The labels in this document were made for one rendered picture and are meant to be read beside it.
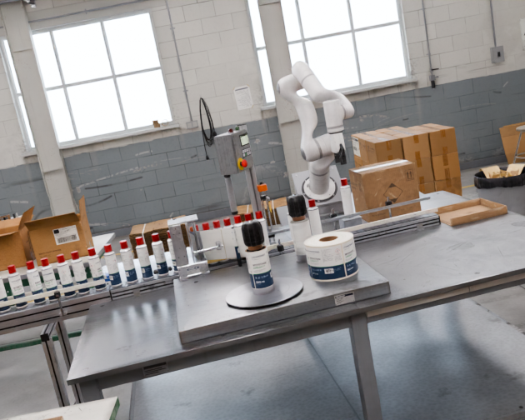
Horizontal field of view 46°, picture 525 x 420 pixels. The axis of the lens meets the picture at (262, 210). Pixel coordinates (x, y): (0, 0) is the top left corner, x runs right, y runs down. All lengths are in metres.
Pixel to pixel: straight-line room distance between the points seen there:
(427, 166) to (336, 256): 4.08
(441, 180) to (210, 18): 3.72
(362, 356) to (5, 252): 2.79
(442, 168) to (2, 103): 5.61
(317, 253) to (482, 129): 6.73
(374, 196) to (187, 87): 5.33
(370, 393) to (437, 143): 4.27
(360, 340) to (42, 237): 2.55
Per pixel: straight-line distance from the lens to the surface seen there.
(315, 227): 3.05
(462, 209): 3.46
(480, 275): 2.49
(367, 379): 2.45
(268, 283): 2.41
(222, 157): 2.97
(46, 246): 4.34
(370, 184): 3.33
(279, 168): 8.43
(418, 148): 6.39
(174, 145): 8.41
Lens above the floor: 1.69
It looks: 12 degrees down
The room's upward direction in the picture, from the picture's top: 11 degrees counter-clockwise
